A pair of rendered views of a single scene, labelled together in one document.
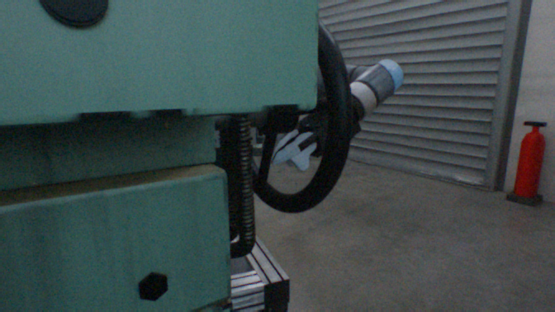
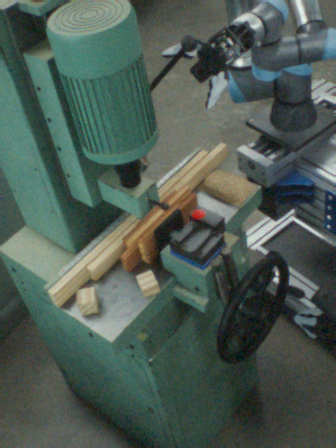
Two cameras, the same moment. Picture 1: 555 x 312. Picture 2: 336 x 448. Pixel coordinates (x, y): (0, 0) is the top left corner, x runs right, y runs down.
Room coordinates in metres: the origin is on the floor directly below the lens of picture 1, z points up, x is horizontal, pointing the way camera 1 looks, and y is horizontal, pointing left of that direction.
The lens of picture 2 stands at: (0.17, -0.85, 2.02)
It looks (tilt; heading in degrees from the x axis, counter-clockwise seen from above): 45 degrees down; 81
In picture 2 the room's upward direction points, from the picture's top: 12 degrees counter-clockwise
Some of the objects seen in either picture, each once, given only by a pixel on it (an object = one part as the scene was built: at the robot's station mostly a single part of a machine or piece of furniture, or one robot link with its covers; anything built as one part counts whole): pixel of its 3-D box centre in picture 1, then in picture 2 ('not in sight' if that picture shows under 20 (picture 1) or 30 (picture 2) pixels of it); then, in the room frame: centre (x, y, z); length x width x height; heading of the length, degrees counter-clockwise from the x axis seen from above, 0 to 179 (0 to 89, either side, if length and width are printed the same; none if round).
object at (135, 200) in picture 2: not in sight; (129, 192); (0.27, 0.30, 1.03); 0.14 x 0.07 x 0.09; 123
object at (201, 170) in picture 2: not in sight; (163, 206); (0.35, 0.33, 0.92); 0.55 x 0.02 x 0.04; 33
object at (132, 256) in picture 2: not in sight; (155, 235); (0.30, 0.24, 0.92); 0.23 x 0.02 x 0.05; 33
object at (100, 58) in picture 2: not in sight; (106, 83); (0.28, 0.29, 1.35); 0.18 x 0.18 x 0.31
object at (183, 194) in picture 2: not in sight; (160, 221); (0.33, 0.28, 0.93); 0.24 x 0.01 x 0.06; 33
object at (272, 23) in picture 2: not in sight; (264, 19); (0.70, 0.42, 1.32); 0.11 x 0.08 x 0.09; 33
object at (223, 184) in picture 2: not in sight; (226, 182); (0.54, 0.35, 0.92); 0.14 x 0.09 x 0.04; 123
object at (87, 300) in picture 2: not in sight; (87, 301); (0.10, 0.10, 0.92); 0.05 x 0.04 x 0.04; 81
